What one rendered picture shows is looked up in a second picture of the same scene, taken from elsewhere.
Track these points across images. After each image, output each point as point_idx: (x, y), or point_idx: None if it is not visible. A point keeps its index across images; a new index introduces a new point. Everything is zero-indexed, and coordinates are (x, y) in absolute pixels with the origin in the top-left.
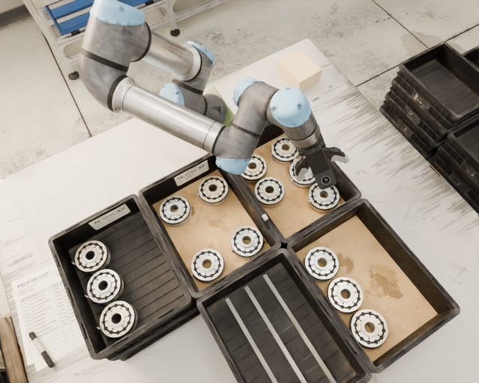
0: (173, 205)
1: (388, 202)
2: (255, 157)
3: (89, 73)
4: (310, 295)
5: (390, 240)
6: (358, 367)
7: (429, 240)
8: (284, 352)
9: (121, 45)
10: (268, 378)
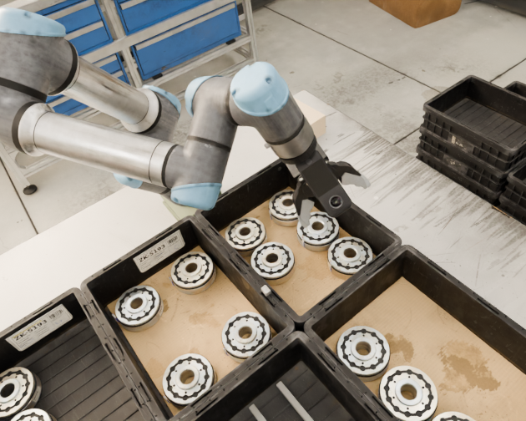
0: (135, 300)
1: (446, 261)
2: (249, 220)
3: None
4: (351, 400)
5: (458, 298)
6: None
7: (518, 304)
8: None
9: (29, 62)
10: None
